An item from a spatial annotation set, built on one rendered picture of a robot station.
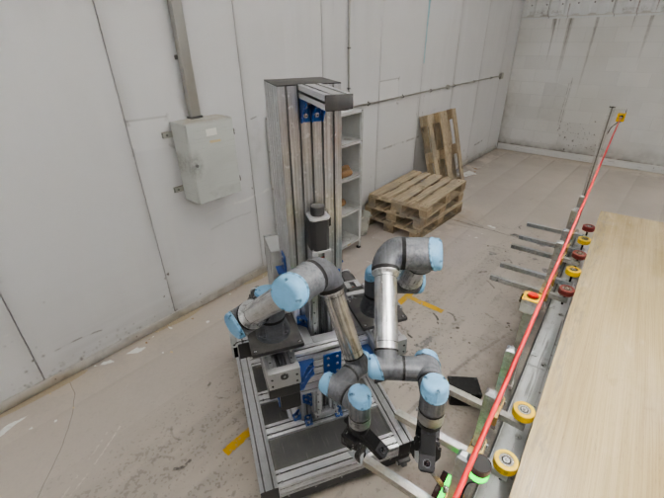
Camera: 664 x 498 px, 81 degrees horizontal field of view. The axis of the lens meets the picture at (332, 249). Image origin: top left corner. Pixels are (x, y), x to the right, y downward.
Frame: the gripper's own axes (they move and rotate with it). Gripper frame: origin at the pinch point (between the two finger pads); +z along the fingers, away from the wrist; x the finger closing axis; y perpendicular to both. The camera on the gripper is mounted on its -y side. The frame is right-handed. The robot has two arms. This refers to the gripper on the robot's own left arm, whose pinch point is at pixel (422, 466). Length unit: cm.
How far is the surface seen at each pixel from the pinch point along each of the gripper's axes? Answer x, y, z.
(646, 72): -297, 740, -56
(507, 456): -28.0, 17.1, 8.9
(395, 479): 7.8, 1.5, 13.1
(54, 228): 241, 87, -13
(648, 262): -126, 179, 10
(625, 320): -93, 111, 10
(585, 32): -202, 784, -116
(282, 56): 155, 276, -103
